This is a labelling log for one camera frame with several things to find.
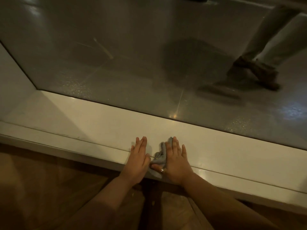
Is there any person's left hand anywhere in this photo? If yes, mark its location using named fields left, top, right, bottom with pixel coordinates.
left=119, top=136, right=151, bottom=184

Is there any person's right hand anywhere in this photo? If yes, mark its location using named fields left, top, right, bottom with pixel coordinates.
left=151, top=137, right=194, bottom=186

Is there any grey cleaning cloth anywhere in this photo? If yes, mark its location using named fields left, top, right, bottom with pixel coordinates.
left=150, top=137, right=173, bottom=179

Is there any person's left forearm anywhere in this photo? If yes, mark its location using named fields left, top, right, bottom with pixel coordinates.
left=58, top=175, right=135, bottom=230

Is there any person's right forearm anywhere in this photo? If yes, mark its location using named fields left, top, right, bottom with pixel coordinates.
left=181, top=173, right=276, bottom=230

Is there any glass window pane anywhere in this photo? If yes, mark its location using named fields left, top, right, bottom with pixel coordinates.
left=0, top=0, right=307, bottom=150

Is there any white window frame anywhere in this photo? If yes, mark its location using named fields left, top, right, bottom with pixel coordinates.
left=0, top=42, right=307, bottom=209

